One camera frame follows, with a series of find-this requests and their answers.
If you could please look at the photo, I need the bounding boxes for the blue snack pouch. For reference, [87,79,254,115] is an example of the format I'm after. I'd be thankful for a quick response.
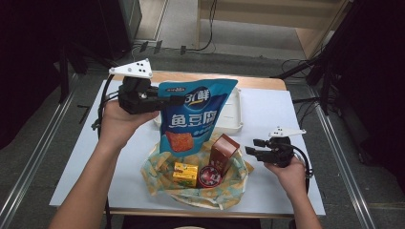
[158,78,239,157]

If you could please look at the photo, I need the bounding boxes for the person's right hand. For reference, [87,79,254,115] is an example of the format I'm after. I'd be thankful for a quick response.
[263,156,309,199]

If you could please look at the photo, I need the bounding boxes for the black angled bracket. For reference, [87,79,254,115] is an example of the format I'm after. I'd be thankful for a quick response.
[76,104,92,125]

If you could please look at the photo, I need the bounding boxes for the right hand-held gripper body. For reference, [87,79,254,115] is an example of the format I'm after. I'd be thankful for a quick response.
[263,126,308,169]

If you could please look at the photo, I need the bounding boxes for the person's left hand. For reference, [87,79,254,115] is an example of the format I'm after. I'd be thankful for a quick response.
[96,100,160,151]

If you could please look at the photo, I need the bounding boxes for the red round tin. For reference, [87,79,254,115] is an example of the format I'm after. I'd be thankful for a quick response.
[197,165,224,189]

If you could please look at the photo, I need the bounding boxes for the black cabinet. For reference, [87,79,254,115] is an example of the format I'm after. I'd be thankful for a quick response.
[97,0,143,60]

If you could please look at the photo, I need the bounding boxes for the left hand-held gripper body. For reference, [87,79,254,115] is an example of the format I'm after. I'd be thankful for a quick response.
[108,58,160,115]

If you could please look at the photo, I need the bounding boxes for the black hanging cable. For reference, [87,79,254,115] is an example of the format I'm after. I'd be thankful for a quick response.
[185,0,218,53]

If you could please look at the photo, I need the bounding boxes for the hand-held gripper black cable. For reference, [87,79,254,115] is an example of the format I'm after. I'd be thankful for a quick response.
[288,142,315,194]
[91,74,124,141]

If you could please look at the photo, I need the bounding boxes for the black metal stand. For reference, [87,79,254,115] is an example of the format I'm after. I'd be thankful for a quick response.
[58,44,72,105]

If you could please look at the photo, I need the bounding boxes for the light wooden furniture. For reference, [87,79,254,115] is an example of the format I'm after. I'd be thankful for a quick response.
[195,0,352,60]

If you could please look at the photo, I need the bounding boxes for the white plastic tray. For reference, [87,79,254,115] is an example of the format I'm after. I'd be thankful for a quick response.
[153,87,244,135]

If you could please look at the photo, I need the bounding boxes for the green orange patterned bag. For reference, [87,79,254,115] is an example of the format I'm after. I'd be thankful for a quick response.
[140,132,255,211]

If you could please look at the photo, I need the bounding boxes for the metal floor rail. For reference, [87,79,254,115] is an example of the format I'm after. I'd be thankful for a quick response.
[0,74,79,229]
[313,94,377,229]

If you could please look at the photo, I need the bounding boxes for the right hand-held gripper black cable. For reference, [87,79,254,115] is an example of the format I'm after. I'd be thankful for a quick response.
[288,142,315,194]

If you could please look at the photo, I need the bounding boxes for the white table mat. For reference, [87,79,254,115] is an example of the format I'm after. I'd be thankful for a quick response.
[49,79,327,218]

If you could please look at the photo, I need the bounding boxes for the yellow drink carton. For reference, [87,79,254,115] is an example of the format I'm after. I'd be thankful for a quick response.
[172,161,200,189]

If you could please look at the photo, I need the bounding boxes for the brown carton box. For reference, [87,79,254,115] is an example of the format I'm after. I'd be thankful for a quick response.
[208,133,241,177]

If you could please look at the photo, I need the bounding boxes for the left hand-held gripper black cable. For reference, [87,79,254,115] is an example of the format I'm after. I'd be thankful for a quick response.
[91,74,124,141]

